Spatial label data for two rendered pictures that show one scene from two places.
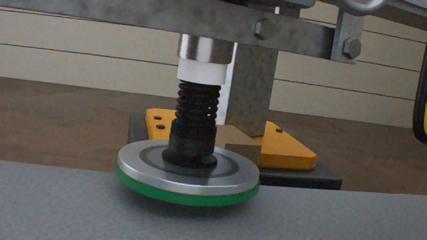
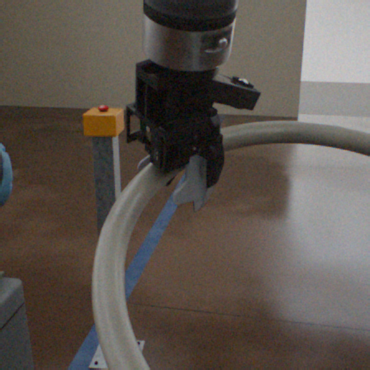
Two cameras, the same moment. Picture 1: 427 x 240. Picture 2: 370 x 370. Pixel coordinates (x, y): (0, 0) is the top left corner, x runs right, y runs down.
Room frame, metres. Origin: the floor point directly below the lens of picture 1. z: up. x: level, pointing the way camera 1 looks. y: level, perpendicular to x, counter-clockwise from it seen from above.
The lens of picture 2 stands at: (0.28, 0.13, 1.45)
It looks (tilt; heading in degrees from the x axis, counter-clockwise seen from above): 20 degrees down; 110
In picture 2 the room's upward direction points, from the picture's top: straight up
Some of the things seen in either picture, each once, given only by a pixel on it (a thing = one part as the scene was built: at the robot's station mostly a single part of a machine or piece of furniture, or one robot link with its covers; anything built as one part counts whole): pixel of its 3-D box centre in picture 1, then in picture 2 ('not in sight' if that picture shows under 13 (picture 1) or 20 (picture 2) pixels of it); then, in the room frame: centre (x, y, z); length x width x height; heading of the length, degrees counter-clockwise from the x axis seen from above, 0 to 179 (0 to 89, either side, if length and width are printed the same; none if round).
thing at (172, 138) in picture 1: (192, 138); not in sight; (0.63, 0.03, 0.93); 0.07 x 0.07 x 0.01
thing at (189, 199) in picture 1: (188, 166); not in sight; (0.63, 0.03, 0.89); 0.22 x 0.22 x 0.04
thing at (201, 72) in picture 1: (202, 68); not in sight; (0.63, 0.03, 1.04); 0.07 x 0.07 x 0.04
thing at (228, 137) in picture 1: (227, 142); not in sight; (1.14, -0.04, 0.81); 0.20 x 0.10 x 0.05; 21
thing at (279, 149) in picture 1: (223, 134); not in sight; (1.39, -0.04, 0.76); 0.49 x 0.49 x 0.05; 13
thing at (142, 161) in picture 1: (189, 163); not in sight; (0.63, 0.03, 0.89); 0.21 x 0.21 x 0.01
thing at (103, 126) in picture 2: not in sight; (111, 244); (-0.60, 1.67, 0.54); 0.20 x 0.20 x 1.09; 13
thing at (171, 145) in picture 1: (191, 146); not in sight; (0.63, 0.03, 0.92); 0.07 x 0.07 x 0.01
